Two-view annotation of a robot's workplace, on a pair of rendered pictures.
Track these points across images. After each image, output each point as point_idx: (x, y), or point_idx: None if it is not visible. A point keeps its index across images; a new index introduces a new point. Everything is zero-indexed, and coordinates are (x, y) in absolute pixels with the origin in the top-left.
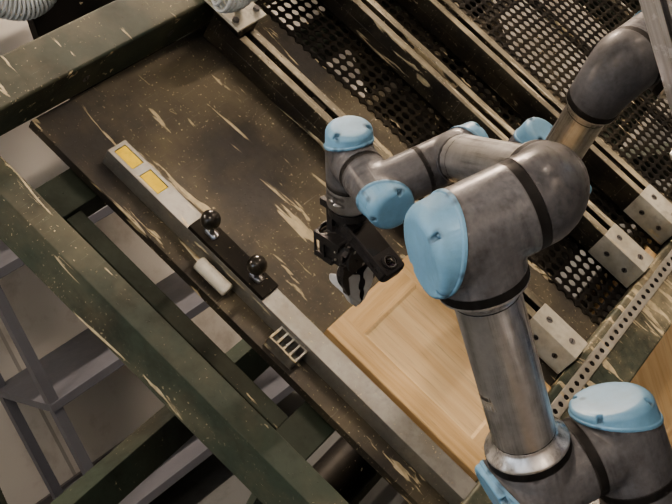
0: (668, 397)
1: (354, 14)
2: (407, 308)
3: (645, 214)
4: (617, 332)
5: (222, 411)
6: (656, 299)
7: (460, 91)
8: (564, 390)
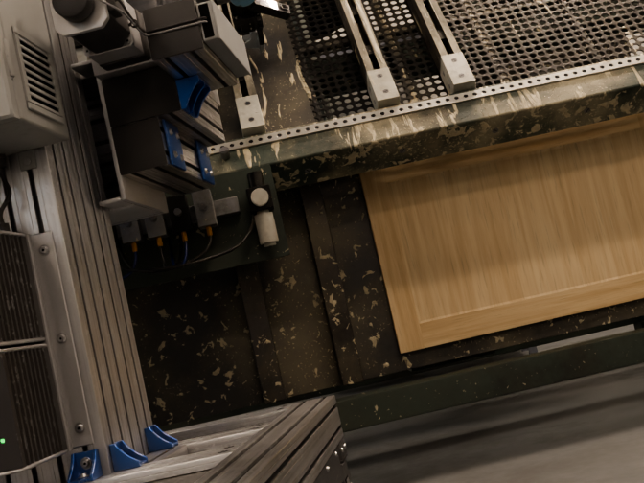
0: (503, 278)
1: None
2: None
3: (445, 75)
4: (308, 129)
5: None
6: (378, 124)
7: None
8: (216, 145)
